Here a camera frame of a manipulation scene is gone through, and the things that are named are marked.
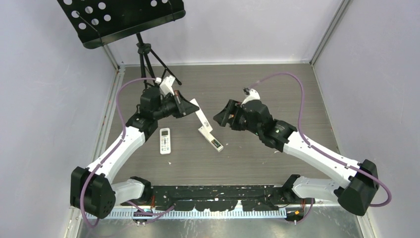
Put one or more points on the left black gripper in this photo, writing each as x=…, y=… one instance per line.
x=183, y=106

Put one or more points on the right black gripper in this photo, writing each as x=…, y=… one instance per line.
x=233, y=108

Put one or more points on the white remote battery cover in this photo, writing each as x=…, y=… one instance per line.
x=201, y=116

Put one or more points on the long white remote control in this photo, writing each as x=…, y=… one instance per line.
x=206, y=133

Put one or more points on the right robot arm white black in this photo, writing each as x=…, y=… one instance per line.
x=352, y=184

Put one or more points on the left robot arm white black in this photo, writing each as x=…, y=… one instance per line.
x=92, y=189

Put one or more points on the white air conditioner remote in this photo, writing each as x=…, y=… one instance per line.
x=164, y=141

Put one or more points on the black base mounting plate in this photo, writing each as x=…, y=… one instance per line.
x=218, y=198

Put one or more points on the black music stand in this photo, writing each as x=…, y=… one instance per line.
x=101, y=22

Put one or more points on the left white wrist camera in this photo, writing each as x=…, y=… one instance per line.
x=165, y=84

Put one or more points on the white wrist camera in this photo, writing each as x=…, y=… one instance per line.
x=165, y=84
x=250, y=95

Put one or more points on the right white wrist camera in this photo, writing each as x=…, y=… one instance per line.
x=250, y=95

